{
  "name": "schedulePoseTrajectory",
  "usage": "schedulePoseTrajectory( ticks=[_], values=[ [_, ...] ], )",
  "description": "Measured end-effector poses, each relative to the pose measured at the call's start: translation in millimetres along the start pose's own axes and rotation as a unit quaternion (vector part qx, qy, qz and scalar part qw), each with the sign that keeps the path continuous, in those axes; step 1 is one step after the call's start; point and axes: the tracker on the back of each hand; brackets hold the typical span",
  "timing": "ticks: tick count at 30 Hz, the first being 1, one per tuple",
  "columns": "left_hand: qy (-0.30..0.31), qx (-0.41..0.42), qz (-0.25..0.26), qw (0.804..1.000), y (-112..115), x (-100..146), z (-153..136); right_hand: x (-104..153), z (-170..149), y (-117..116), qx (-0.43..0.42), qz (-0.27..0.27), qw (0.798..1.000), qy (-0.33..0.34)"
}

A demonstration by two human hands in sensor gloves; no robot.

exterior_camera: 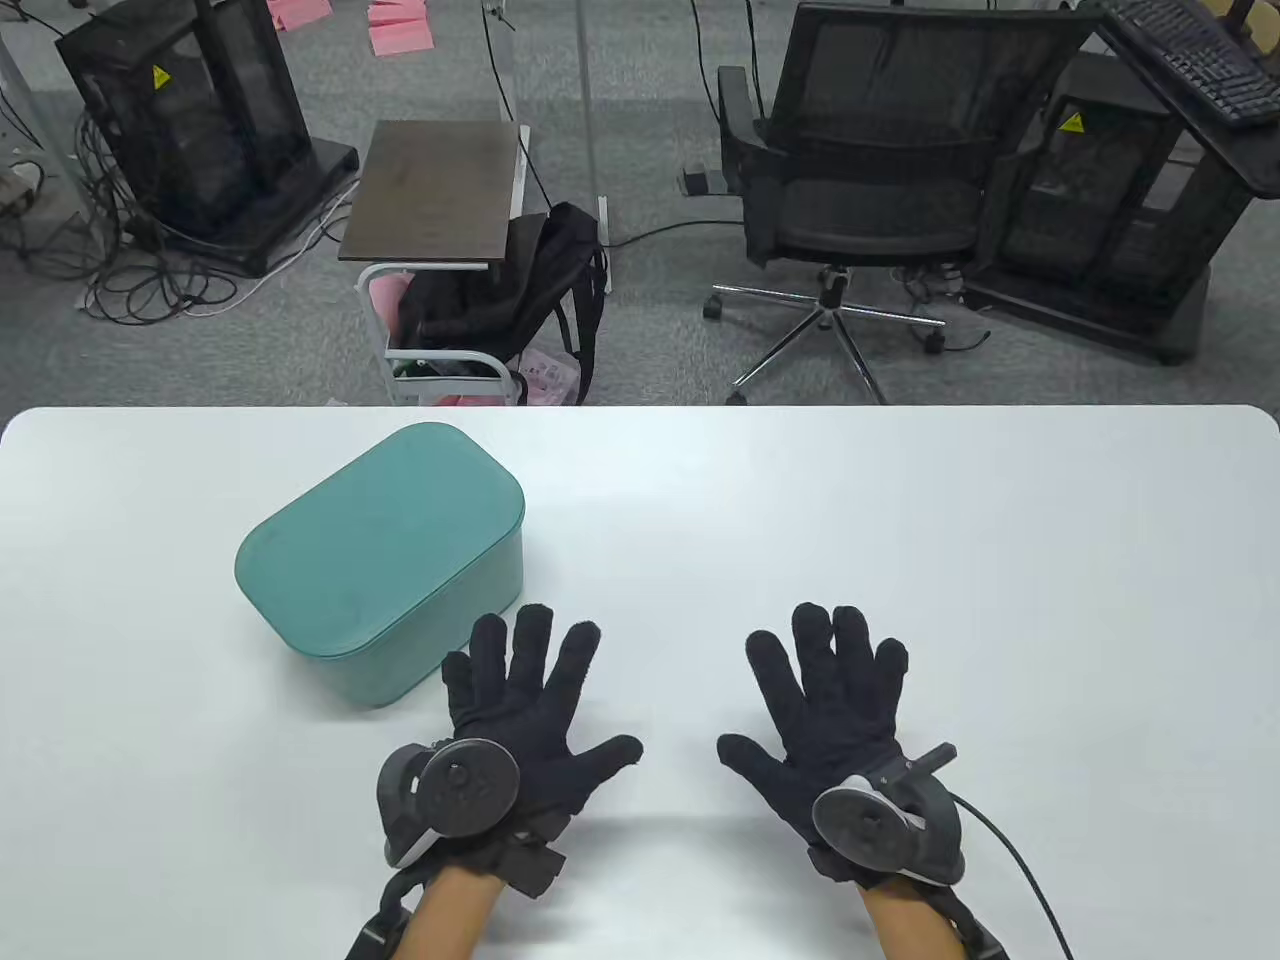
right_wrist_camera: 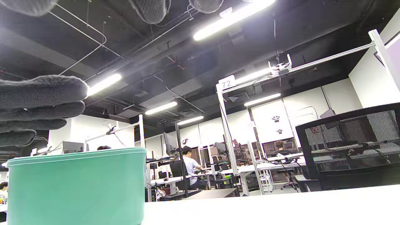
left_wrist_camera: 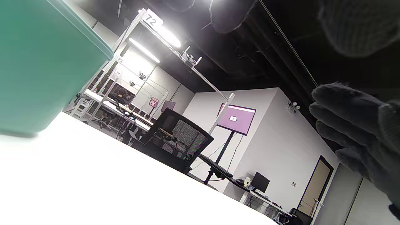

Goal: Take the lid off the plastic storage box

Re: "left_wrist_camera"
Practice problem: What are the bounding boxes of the person's left hand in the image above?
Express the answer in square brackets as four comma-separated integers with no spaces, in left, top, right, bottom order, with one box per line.
[209,0,400,219]

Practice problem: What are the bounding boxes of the green plastic lid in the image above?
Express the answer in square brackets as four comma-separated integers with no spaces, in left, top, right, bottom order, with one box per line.
[47,0,114,60]

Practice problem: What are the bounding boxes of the green plastic storage box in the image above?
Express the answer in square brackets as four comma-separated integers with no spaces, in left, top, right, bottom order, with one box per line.
[0,0,110,138]

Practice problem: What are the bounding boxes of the brown door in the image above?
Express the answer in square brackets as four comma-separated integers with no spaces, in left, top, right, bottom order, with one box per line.
[297,155,334,218]

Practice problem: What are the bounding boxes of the small black desk monitor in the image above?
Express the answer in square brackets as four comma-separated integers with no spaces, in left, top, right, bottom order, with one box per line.
[251,172,270,193]

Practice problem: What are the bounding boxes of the white desk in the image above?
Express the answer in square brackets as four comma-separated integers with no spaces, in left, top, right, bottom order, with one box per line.
[240,187,293,223]

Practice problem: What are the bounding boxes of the monitor with pink screen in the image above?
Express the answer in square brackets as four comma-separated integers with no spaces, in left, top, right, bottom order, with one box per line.
[217,104,257,136]

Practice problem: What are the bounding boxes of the black keyboard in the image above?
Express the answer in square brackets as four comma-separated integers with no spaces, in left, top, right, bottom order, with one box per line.
[198,153,234,179]

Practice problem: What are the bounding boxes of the black mesh office chair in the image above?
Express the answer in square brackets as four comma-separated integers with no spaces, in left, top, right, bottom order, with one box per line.
[130,108,215,174]

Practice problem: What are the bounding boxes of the small distant purple monitor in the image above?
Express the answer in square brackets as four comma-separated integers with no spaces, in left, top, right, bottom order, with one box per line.
[161,100,176,112]

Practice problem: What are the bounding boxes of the tube light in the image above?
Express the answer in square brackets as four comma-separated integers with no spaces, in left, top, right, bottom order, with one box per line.
[158,24,182,48]
[129,37,160,63]

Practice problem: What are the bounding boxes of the long white workbench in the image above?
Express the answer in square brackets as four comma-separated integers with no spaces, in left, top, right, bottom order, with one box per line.
[82,89,154,132]

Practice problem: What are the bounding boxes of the white cameras on frame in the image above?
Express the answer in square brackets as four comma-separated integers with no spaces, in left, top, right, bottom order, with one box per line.
[181,46,203,68]

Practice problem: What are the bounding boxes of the white metal frame rack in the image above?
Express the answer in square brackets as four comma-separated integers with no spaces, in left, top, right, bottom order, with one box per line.
[70,8,235,135]

